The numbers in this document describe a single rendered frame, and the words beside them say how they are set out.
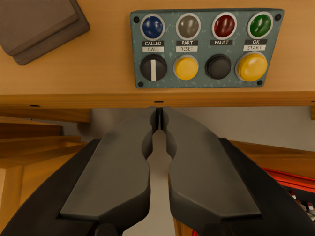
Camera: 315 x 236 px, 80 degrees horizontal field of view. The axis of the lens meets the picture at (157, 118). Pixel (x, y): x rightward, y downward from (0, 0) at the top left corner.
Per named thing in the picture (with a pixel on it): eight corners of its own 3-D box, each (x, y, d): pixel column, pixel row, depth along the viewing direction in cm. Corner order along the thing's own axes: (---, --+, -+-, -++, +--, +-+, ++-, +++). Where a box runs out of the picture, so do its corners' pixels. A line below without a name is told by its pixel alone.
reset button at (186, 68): (195, 77, 21) (197, 81, 20) (174, 77, 21) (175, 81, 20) (197, 55, 20) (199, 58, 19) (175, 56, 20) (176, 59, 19)
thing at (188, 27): (198, 39, 19) (201, 32, 18) (176, 39, 19) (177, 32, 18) (197, 21, 19) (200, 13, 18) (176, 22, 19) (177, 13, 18)
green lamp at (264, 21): (267, 38, 19) (275, 31, 18) (245, 38, 19) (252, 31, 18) (266, 20, 19) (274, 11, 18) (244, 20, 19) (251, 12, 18)
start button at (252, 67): (259, 78, 21) (265, 82, 20) (234, 79, 21) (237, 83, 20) (267, 52, 20) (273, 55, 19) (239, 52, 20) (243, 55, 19)
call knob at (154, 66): (165, 78, 21) (165, 82, 20) (142, 79, 21) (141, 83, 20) (165, 55, 20) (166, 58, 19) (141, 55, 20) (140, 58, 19)
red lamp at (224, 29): (232, 38, 19) (238, 31, 18) (211, 39, 19) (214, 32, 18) (232, 21, 19) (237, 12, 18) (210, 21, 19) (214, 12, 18)
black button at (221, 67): (227, 77, 21) (230, 80, 20) (205, 77, 21) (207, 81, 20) (230, 55, 20) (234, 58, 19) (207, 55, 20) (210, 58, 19)
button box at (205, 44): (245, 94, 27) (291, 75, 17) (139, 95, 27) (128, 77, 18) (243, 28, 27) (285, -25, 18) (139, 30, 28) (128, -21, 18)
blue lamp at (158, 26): (163, 40, 19) (163, 33, 18) (142, 40, 19) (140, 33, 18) (163, 22, 19) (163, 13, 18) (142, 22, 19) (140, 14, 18)
